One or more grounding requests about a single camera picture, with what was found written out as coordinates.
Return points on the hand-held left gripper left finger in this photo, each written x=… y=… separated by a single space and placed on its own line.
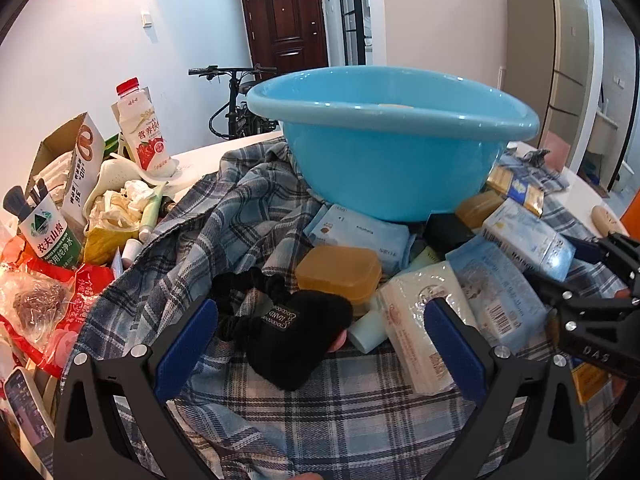
x=185 y=350

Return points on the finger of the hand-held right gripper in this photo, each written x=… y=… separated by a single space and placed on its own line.
x=622 y=257
x=565 y=300

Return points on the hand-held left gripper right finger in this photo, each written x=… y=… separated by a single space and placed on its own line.
x=455 y=350

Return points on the white soap bar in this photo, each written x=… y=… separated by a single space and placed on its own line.
x=415 y=310

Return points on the blue plastic basin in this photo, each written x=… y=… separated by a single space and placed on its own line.
x=390 y=165

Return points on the person's left hand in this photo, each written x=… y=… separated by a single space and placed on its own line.
x=317 y=476

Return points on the orange chair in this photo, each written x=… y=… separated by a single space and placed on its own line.
x=631 y=220

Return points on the beige oval soap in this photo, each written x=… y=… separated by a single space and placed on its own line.
x=607 y=219

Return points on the light blue baby wipes pack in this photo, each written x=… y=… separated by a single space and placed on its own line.
x=495 y=290

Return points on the light blue carton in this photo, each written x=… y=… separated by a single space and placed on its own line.
x=530 y=235

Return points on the pale blue tube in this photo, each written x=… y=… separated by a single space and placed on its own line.
x=367 y=332

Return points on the mint green box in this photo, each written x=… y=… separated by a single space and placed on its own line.
x=427 y=255

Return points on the black fluffy headband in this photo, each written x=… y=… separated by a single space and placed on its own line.
x=295 y=340

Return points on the small white bottle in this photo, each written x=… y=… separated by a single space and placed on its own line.
x=132 y=251

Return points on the black box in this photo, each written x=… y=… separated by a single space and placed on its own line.
x=447 y=232

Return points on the gold foil packet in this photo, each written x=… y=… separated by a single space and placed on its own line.
x=517 y=190

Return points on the yellow-brown soap block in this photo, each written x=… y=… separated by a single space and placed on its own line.
x=480 y=210

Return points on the blue plaid shirt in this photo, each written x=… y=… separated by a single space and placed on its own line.
x=350 y=425

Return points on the red bag of nuts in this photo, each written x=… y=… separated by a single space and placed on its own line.
x=65 y=300

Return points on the yellow tissue pack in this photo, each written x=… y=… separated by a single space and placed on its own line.
x=112 y=232

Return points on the pale green tube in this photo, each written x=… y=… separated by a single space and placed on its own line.
x=152 y=212

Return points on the amber plastic soap box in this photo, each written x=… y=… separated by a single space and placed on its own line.
x=335 y=275

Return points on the pale blue wipes pack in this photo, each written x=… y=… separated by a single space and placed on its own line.
x=360 y=232

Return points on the white smartphone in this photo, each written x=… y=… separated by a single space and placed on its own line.
x=27 y=402

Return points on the green-label cut water bottle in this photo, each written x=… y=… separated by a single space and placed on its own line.
x=50 y=240

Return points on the beige refrigerator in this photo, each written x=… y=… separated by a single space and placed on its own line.
x=555 y=60

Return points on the dark makeup brush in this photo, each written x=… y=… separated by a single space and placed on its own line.
x=40 y=192

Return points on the open cardboard box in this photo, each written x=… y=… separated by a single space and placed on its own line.
x=82 y=160

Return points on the red-capped milk bottle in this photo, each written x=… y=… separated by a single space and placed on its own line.
x=145 y=135

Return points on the grey makeup brush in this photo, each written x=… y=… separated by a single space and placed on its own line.
x=14 y=201

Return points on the black bicycle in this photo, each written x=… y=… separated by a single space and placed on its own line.
x=235 y=105

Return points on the dark brown door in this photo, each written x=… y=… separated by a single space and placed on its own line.
x=285 y=20

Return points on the black-framed glass door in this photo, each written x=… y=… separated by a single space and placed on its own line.
x=355 y=10

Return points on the white light switch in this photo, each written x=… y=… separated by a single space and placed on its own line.
x=147 y=18

